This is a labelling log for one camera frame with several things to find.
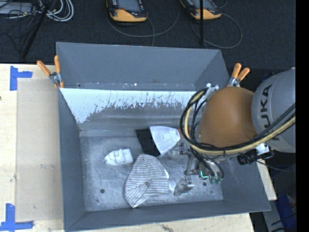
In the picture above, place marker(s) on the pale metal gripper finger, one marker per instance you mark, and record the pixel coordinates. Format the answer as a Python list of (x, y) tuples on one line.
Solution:
[(183, 186), (179, 150)]

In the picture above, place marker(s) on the white pointed cloth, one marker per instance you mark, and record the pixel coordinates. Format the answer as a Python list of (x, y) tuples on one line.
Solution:
[(165, 139)]

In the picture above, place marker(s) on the black flat cloth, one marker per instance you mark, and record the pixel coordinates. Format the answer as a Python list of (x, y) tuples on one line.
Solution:
[(146, 141)]

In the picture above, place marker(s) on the grey striped cloth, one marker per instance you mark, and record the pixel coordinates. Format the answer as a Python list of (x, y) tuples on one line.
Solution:
[(147, 178)]

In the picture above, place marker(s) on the white plastic toy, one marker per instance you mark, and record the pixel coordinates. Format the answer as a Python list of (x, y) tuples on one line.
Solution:
[(118, 157)]

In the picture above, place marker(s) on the grey metal bin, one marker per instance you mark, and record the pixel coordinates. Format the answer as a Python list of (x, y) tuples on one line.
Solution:
[(116, 178)]

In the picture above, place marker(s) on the brown cardboard board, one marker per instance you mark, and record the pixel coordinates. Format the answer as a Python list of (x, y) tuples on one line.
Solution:
[(38, 149)]

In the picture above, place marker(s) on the black cylinder on white bracket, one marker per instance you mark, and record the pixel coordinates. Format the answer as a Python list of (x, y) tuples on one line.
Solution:
[(248, 156)]

